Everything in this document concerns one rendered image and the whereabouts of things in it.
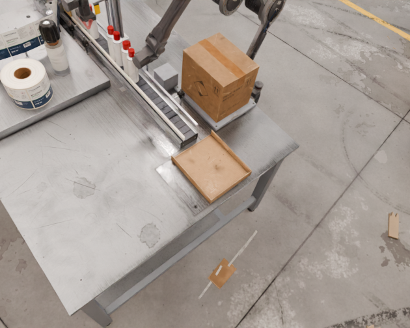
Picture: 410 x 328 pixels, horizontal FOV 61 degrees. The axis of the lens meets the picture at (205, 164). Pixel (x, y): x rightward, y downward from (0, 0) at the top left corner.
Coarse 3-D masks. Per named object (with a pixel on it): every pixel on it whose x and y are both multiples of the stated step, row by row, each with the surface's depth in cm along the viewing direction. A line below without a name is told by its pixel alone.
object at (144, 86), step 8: (96, 40) 202; (104, 40) 203; (96, 48) 201; (104, 48) 199; (104, 56) 196; (112, 64) 193; (144, 80) 190; (144, 88) 187; (152, 96) 184; (160, 96) 185; (160, 104) 182; (168, 112) 180; (176, 120) 178; (184, 128) 176; (184, 136) 173; (192, 136) 174
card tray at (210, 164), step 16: (208, 144) 177; (224, 144) 176; (176, 160) 167; (192, 160) 172; (208, 160) 173; (224, 160) 174; (240, 160) 171; (192, 176) 167; (208, 176) 168; (224, 176) 169; (240, 176) 170; (208, 192) 163; (224, 192) 162
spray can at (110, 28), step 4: (108, 28) 178; (112, 28) 179; (108, 32) 180; (112, 32) 180; (108, 36) 181; (112, 36) 181; (108, 40) 184; (108, 44) 186; (112, 44) 185; (112, 48) 187; (112, 52) 189; (112, 56) 192
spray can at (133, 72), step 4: (132, 48) 172; (128, 52) 172; (132, 52) 171; (128, 56) 174; (132, 56) 173; (128, 60) 175; (128, 64) 178; (132, 64) 177; (128, 68) 180; (132, 68) 179; (136, 68) 180; (132, 72) 181; (136, 72) 182; (132, 76) 183; (136, 76) 184; (132, 80) 186; (136, 80) 186
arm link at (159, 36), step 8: (176, 0) 133; (184, 0) 131; (168, 8) 136; (176, 8) 134; (184, 8) 137; (168, 16) 137; (176, 16) 137; (160, 24) 141; (168, 24) 139; (152, 32) 144; (160, 32) 142; (168, 32) 143; (152, 40) 147; (160, 40) 144; (152, 48) 148
